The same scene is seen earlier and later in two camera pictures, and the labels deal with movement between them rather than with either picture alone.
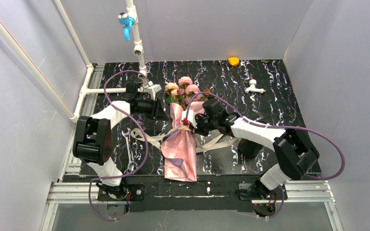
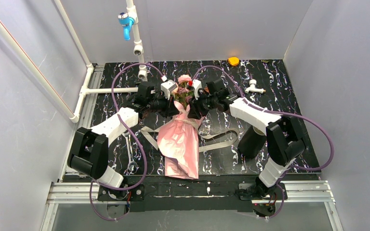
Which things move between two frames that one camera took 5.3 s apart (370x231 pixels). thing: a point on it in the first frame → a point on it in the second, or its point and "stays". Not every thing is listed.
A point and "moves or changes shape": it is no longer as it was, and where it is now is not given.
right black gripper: x=199 y=121 → x=194 y=107
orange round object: x=233 y=61 stays
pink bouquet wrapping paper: x=178 y=149 moves or changes shape
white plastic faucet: x=252 y=88 stays
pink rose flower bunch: x=185 y=92 stays
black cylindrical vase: x=249 y=149 stays
